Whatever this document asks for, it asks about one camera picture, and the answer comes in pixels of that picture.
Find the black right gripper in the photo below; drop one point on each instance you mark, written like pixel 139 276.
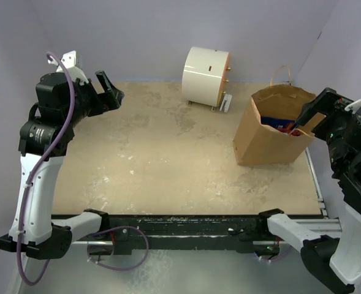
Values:
pixel 330 101

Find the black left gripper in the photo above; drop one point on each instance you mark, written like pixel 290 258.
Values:
pixel 111 99

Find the brown paper bag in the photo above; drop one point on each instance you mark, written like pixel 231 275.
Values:
pixel 258 144

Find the blue snack bag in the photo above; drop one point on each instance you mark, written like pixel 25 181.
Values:
pixel 280 124

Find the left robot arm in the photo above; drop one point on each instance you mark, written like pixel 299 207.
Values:
pixel 43 146

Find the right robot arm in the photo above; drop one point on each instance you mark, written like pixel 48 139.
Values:
pixel 335 262

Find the white cylindrical device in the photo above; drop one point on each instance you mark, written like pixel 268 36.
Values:
pixel 204 78

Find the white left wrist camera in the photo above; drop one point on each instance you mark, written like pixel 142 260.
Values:
pixel 71 61

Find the aluminium table frame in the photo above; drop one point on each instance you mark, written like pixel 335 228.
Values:
pixel 324 225

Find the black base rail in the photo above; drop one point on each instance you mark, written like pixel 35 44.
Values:
pixel 239 233

